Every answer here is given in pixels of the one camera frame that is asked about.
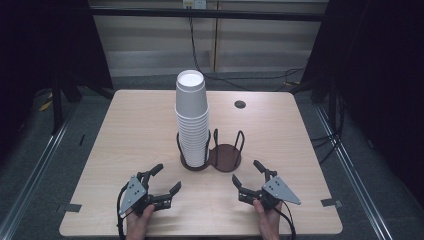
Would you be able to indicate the small black floor tape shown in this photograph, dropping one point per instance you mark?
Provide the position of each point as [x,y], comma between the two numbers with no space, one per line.
[82,140]

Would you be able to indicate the metal floor rail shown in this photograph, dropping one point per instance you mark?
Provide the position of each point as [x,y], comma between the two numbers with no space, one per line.
[350,173]
[40,166]

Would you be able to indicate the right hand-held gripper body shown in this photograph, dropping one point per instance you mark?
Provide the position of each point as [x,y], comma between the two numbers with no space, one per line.
[278,190]

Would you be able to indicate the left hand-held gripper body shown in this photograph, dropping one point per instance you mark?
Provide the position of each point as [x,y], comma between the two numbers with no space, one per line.
[133,195]

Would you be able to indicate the stack of white paper cups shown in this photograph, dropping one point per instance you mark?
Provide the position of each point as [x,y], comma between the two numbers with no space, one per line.
[192,110]

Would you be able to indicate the grey floor tape strip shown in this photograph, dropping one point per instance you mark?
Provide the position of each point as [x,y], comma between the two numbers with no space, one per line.
[331,202]
[70,208]

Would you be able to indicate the person's left hand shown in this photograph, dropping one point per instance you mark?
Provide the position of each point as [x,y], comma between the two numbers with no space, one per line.
[138,223]

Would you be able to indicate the black horizontal bar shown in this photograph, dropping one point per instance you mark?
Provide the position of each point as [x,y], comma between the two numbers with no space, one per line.
[233,14]

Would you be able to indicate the person's right hand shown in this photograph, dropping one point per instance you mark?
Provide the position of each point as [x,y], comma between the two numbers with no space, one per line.
[268,221]

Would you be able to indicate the yellow floor tape piece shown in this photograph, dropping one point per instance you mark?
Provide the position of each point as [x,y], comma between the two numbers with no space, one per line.
[45,106]

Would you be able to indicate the dark brown double cup holder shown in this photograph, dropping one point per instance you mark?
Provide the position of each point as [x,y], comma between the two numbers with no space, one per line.
[227,157]

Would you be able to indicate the dark round table grommet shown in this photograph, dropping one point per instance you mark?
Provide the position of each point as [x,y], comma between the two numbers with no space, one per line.
[240,104]

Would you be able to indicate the white wall outlet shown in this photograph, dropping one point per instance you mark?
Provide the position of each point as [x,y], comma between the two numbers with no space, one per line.
[195,3]

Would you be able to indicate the black metal stand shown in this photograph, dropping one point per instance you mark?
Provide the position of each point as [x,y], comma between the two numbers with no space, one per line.
[57,106]

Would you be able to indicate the dark curtain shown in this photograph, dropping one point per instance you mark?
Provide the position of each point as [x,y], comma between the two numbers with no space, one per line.
[40,43]
[383,83]

